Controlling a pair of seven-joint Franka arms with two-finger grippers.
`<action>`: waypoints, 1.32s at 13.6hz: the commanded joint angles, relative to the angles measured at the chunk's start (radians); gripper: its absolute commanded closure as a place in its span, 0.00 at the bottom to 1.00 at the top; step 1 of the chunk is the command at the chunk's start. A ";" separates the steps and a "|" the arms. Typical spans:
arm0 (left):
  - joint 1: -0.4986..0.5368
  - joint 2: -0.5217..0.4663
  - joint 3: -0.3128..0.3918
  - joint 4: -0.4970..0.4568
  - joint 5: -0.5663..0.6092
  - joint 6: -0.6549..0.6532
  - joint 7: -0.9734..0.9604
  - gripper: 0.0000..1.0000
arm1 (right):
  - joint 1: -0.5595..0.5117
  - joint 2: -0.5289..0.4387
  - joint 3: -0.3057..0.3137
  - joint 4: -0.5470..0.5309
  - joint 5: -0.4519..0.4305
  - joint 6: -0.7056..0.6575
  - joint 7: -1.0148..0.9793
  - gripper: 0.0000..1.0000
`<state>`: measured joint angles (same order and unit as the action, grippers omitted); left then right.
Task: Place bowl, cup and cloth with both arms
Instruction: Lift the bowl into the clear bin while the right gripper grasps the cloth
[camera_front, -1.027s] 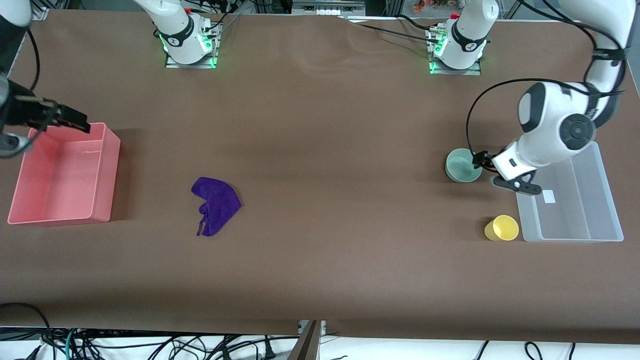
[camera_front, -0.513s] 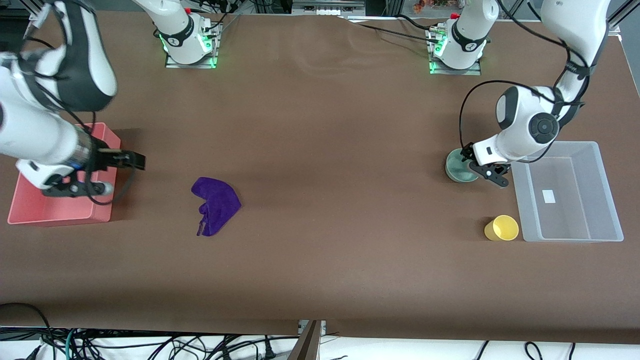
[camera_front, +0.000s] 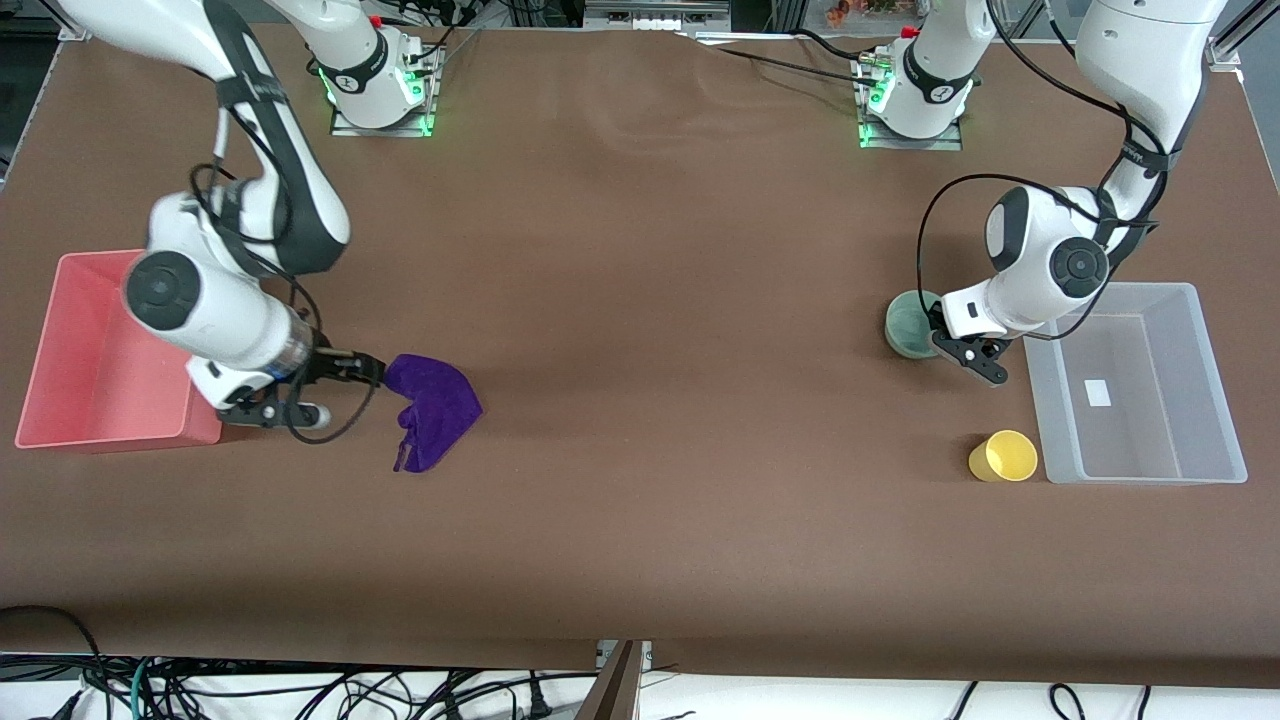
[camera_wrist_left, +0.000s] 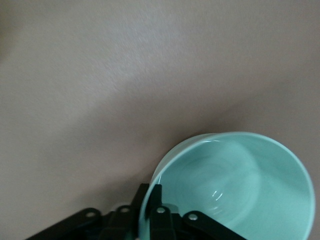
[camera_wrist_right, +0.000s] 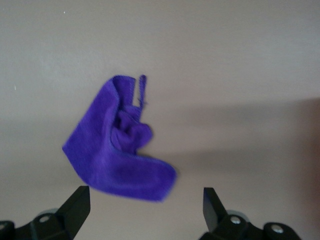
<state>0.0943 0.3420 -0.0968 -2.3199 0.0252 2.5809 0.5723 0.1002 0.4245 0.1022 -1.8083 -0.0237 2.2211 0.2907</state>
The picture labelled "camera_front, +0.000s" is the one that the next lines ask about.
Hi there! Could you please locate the brown table cover sheet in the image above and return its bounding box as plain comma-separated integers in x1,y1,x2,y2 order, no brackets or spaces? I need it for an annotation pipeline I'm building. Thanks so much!
0,18,1280,689

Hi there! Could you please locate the translucent white plastic bin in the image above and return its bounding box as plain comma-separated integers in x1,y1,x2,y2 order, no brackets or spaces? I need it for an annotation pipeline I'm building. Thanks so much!
1019,280,1249,486

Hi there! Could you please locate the grey table support post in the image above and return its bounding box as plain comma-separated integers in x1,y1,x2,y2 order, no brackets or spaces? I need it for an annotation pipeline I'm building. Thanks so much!
578,640,643,720

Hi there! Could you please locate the white power strip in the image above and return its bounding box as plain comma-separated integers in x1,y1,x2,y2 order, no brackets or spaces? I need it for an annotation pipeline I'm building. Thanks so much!
583,0,733,33

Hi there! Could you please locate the pink plastic bin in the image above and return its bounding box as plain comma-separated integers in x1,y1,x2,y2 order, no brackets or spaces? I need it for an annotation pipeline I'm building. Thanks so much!
14,250,223,451

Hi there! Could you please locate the purple cloth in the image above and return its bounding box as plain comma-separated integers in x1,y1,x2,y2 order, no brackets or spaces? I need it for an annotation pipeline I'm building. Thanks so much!
382,353,485,474

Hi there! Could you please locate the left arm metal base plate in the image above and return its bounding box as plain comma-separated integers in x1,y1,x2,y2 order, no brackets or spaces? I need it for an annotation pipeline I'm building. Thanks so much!
857,55,964,151

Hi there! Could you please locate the white metal bracket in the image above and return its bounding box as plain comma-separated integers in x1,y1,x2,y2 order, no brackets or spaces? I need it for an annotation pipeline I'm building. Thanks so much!
597,640,654,673

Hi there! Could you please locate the yellow cup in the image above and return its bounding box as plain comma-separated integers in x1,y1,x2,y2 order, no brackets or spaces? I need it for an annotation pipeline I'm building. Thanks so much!
967,430,1039,484

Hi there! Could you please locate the short black base cable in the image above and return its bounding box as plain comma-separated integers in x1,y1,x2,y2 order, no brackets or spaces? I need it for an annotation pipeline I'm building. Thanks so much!
795,28,881,63

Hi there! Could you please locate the orange background object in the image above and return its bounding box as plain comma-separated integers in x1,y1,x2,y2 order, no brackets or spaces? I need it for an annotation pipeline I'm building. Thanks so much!
825,0,901,28

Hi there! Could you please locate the pale green bowl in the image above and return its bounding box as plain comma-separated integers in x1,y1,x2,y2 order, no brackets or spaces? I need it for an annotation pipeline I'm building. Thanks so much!
884,290,951,359

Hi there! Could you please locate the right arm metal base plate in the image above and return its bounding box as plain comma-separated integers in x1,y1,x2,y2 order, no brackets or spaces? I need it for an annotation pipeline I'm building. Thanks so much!
330,45,438,138

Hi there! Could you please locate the long black base cable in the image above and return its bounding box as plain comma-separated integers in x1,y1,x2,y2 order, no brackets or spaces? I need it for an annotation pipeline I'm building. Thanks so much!
688,33,886,83

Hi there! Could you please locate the black looping floor cable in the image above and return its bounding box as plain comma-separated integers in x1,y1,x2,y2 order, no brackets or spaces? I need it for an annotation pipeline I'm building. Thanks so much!
0,605,106,701

